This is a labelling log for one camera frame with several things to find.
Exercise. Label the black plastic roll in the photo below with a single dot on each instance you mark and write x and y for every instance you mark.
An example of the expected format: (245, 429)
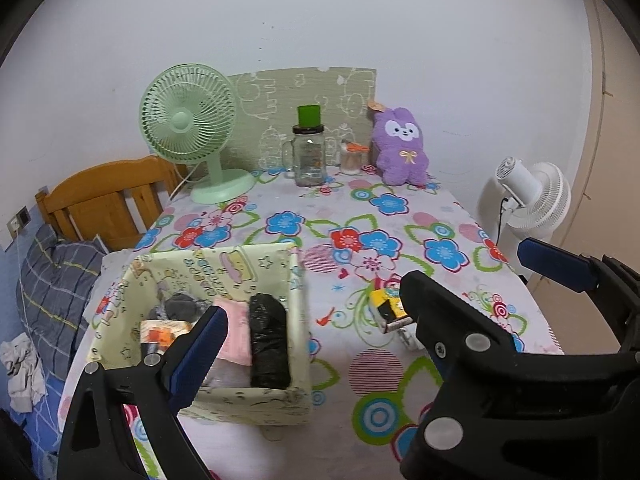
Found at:
(270, 340)

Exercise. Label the blue bed sheet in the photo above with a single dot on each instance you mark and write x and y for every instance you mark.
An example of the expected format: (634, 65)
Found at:
(42, 435)

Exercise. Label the white crumpled cloth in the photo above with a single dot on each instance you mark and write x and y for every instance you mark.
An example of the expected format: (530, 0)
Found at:
(22, 370)

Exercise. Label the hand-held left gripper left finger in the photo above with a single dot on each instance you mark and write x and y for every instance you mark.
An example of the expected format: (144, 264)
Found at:
(200, 350)

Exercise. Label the grey cloth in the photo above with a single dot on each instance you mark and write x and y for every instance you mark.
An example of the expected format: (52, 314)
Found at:
(182, 305)

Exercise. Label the glass mug with green lid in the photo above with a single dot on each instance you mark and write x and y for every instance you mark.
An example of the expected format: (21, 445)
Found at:
(309, 160)

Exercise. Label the grey plaid pillow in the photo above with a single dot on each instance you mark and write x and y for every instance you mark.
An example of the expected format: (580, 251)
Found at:
(55, 290)

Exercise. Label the yellow print fabric basket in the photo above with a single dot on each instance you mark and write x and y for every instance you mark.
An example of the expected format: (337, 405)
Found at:
(260, 405)

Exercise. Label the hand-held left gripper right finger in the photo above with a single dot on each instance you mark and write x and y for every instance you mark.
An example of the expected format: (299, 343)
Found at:
(439, 364)

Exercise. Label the small jar with orange lid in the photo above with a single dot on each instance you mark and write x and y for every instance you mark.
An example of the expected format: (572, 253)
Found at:
(351, 160)

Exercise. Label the pink cloth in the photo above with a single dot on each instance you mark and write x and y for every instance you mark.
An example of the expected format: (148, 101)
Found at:
(235, 330)

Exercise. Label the wall socket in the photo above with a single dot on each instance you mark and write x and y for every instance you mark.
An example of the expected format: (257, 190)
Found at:
(19, 219)

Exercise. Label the green desk fan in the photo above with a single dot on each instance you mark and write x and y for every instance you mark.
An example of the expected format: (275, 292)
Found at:
(187, 120)

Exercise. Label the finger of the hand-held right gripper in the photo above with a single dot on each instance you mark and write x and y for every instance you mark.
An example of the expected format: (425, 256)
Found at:
(450, 320)
(555, 265)

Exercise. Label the white standing fan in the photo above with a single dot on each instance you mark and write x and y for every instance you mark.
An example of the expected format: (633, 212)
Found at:
(540, 195)

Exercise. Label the floral tablecloth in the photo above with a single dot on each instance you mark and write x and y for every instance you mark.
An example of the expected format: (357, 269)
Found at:
(325, 340)

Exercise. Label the purple plush bunny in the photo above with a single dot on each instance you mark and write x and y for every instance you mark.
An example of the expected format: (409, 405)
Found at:
(400, 150)

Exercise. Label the white sheet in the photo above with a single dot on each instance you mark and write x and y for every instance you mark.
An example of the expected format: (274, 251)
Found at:
(117, 260)

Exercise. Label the wooden bed headboard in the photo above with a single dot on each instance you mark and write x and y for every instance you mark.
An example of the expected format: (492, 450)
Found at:
(95, 190)

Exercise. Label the green cartoon print board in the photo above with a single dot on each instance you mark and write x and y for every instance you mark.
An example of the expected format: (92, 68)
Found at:
(310, 85)

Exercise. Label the yellow black small box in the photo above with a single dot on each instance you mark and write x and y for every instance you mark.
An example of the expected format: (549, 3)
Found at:
(387, 305)

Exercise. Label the orange print packet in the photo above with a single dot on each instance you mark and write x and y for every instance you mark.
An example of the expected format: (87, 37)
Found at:
(162, 335)

